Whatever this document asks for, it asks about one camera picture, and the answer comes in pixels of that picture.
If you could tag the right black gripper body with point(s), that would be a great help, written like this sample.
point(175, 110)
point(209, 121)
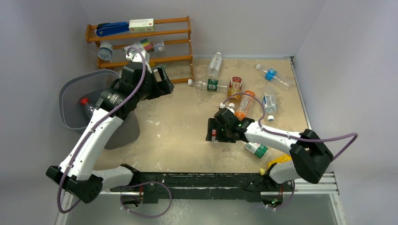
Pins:
point(211, 130)

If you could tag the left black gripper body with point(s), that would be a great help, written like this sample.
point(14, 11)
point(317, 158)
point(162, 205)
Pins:
point(149, 91)

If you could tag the bottle red blue label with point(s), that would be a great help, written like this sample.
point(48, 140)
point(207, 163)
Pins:
point(88, 107)

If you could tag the bottle red label red cap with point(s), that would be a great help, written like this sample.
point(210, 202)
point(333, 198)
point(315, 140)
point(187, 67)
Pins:
point(214, 136)

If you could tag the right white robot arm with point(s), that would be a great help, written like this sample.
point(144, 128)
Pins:
point(310, 158)

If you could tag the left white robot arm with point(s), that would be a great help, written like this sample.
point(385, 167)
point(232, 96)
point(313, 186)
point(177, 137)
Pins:
point(76, 174)

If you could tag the grey mesh waste bin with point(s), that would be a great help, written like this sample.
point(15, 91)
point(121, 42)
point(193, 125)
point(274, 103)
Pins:
point(90, 86)

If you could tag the orange drink bottle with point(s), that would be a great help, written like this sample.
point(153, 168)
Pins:
point(245, 103)

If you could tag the pack of coloured markers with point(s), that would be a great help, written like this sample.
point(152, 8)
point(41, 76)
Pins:
point(139, 46)

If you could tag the bottle green cap green label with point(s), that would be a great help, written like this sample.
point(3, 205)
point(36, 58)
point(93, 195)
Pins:
point(259, 150)

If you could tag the clear bottle green label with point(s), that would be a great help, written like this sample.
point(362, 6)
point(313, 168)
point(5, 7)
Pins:
point(211, 85)

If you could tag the amber tea bottle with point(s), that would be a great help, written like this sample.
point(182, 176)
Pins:
point(234, 85)

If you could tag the crushed bottle blue white label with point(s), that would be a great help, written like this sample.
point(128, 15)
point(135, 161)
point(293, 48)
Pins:
point(269, 104)

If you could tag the white and red box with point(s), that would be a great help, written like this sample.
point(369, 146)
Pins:
point(141, 25)

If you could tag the blue stapler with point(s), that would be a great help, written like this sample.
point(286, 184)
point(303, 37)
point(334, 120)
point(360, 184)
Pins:
point(107, 29)

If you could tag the clear bottle white cap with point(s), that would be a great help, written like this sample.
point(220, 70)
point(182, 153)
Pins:
point(214, 66)

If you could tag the yellow bottle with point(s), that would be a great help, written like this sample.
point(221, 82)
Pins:
point(281, 159)

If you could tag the clear bottle blue label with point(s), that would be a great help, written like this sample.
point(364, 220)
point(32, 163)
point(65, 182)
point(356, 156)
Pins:
point(275, 77)

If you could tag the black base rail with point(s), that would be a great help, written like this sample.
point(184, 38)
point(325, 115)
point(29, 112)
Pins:
point(251, 187)

